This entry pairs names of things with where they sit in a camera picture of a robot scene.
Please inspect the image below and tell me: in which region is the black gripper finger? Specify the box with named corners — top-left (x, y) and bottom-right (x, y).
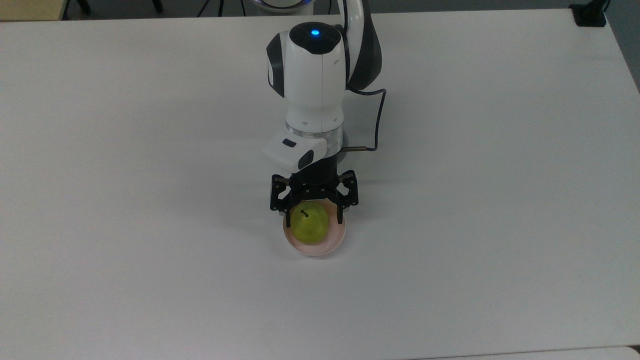
top-left (333, 169), bottom-right (360, 225)
top-left (269, 173), bottom-right (297, 227)

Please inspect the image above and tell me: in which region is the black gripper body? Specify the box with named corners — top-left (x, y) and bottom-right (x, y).
top-left (289, 152), bottom-right (342, 202)

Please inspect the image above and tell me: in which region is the green apple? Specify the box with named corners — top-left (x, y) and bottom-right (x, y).
top-left (290, 201), bottom-right (330, 246)

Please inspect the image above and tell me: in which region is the pink plastic bowl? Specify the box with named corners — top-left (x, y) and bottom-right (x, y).
top-left (282, 199), bottom-right (347, 258)

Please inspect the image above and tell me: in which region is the black table clamp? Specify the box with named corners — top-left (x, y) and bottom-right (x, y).
top-left (569, 0), bottom-right (612, 28)

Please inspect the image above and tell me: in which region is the tan wooden furniture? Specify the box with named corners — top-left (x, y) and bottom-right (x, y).
top-left (0, 0), bottom-right (70, 22)

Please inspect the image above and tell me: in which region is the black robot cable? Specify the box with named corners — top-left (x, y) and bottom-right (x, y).
top-left (344, 87), bottom-right (389, 152)

